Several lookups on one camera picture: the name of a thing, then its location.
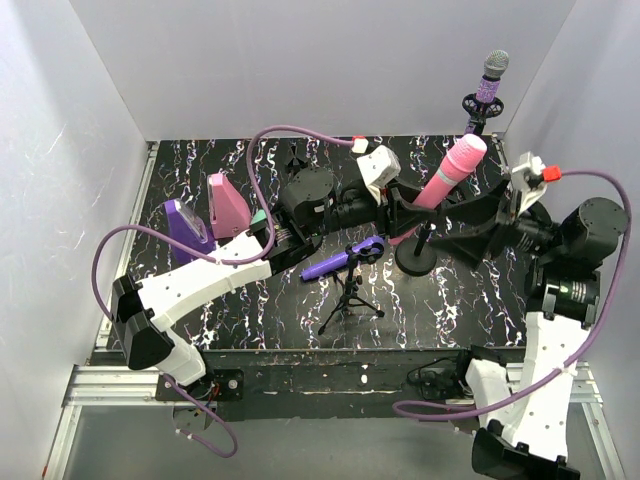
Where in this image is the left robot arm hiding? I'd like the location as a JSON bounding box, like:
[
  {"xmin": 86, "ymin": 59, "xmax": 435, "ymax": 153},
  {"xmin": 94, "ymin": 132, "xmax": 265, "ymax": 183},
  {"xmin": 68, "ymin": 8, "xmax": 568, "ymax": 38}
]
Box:
[{"xmin": 111, "ymin": 167, "xmax": 435, "ymax": 387}]

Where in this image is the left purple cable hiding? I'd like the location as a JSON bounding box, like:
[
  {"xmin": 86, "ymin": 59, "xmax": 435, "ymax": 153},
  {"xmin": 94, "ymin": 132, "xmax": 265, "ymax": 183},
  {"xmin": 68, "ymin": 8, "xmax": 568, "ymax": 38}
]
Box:
[{"xmin": 92, "ymin": 125, "xmax": 371, "ymax": 321}]

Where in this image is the teal plastic microphone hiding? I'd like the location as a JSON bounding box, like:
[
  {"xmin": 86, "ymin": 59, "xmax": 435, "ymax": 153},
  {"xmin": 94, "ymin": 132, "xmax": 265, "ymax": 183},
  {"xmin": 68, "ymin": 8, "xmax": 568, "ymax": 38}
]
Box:
[{"xmin": 249, "ymin": 209, "xmax": 268, "ymax": 234}]

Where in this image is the pink plastic microphone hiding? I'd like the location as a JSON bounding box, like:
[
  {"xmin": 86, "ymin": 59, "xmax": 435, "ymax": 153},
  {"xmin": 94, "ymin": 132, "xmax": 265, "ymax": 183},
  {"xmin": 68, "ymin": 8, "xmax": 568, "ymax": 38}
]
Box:
[{"xmin": 389, "ymin": 133, "xmax": 489, "ymax": 246}]

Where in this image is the pink metronome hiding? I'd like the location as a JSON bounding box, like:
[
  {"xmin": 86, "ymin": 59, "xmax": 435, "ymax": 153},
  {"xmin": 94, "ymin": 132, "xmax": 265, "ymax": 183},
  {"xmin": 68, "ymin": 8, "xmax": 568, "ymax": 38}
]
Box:
[{"xmin": 207, "ymin": 173, "xmax": 251, "ymax": 240}]

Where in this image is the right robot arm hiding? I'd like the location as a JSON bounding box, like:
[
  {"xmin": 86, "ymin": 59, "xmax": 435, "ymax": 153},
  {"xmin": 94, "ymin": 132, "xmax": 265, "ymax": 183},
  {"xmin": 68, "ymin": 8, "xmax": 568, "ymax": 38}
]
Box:
[{"xmin": 435, "ymin": 180, "xmax": 631, "ymax": 479}]

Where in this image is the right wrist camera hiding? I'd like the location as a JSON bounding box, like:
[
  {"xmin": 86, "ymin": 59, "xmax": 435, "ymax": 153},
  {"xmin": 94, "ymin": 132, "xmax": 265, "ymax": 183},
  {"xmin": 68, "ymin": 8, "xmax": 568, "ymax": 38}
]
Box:
[{"xmin": 510, "ymin": 151, "xmax": 562, "ymax": 215}]

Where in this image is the purple plastic microphone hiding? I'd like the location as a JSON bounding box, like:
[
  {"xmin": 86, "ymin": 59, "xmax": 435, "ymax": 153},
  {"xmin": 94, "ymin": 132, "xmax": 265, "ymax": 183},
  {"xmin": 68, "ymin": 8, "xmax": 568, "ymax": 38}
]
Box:
[{"xmin": 300, "ymin": 235, "xmax": 385, "ymax": 282}]

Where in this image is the purple glitter microphone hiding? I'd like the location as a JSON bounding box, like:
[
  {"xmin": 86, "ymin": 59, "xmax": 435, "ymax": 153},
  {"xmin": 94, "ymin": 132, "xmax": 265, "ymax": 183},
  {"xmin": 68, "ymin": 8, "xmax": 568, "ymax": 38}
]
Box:
[{"xmin": 471, "ymin": 50, "xmax": 509, "ymax": 103}]

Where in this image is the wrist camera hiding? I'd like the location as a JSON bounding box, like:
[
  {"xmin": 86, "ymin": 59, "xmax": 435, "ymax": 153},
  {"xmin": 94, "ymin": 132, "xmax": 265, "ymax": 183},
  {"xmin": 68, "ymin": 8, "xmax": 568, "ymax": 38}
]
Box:
[
  {"xmin": 510, "ymin": 151, "xmax": 562, "ymax": 215},
  {"xmin": 356, "ymin": 145, "xmax": 401, "ymax": 205}
]

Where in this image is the tripod stand with clip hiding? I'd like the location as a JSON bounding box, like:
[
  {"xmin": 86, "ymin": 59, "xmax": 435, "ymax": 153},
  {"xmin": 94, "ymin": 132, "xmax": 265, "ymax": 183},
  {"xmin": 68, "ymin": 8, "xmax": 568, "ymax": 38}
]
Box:
[{"xmin": 318, "ymin": 237, "xmax": 385, "ymax": 335}]

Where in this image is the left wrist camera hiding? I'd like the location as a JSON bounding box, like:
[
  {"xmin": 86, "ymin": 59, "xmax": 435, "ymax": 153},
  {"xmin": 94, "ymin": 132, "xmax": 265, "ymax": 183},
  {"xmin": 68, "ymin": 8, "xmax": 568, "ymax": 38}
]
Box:
[{"xmin": 356, "ymin": 145, "xmax": 401, "ymax": 205}]

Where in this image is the round base stand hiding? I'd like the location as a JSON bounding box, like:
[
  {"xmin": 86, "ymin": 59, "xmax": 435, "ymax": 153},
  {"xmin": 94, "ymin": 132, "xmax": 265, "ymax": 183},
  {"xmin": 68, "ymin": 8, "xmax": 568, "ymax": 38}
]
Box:
[
  {"xmin": 285, "ymin": 142, "xmax": 309, "ymax": 179},
  {"xmin": 395, "ymin": 223, "xmax": 437, "ymax": 277}
]

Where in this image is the purple metronome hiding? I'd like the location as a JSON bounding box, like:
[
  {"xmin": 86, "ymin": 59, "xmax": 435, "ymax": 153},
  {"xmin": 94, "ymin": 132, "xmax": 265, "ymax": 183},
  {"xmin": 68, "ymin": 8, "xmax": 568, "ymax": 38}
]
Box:
[{"xmin": 163, "ymin": 199, "xmax": 216, "ymax": 254}]

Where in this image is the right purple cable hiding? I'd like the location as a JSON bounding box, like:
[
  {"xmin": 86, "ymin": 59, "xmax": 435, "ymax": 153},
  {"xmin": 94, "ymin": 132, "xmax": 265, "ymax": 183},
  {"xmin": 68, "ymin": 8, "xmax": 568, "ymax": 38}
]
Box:
[{"xmin": 392, "ymin": 167, "xmax": 632, "ymax": 424}]

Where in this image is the tripod stand with shock mount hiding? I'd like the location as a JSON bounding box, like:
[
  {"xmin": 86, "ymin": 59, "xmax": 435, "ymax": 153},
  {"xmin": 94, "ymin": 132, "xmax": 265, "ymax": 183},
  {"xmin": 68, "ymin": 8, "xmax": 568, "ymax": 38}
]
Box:
[{"xmin": 462, "ymin": 94, "xmax": 504, "ymax": 136}]

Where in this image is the purple cable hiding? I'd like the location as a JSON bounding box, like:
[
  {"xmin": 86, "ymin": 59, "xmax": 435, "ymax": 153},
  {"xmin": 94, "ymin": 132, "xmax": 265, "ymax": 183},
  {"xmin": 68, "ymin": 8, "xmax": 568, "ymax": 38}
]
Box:
[
  {"xmin": 392, "ymin": 167, "xmax": 632, "ymax": 424},
  {"xmin": 92, "ymin": 125, "xmax": 371, "ymax": 321}
]

